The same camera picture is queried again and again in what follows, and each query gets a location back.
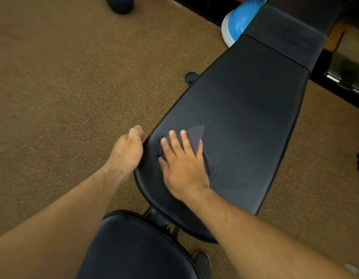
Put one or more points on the dark grey cleaning cloth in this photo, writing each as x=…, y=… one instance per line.
x=195, y=133

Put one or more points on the black padded workout bench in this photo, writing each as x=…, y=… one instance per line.
x=240, y=98

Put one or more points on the blue balance trainer dome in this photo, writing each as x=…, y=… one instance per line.
x=240, y=17

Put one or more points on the beige panel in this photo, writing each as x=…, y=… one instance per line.
x=354, y=43

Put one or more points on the person's right forearm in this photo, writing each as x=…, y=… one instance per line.
x=255, y=244

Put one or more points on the person's left forearm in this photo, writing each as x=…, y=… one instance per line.
x=51, y=223

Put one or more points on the person's right hand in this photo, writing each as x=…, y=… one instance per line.
x=185, y=174

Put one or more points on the black storage shelf rack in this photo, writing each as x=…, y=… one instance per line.
x=202, y=8

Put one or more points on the black shoe white sole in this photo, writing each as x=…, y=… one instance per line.
x=202, y=265

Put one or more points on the silver round floor socket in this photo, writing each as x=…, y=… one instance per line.
x=352, y=269

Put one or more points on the orange block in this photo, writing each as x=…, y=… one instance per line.
x=335, y=37

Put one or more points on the person's left hand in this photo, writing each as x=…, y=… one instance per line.
x=125, y=156

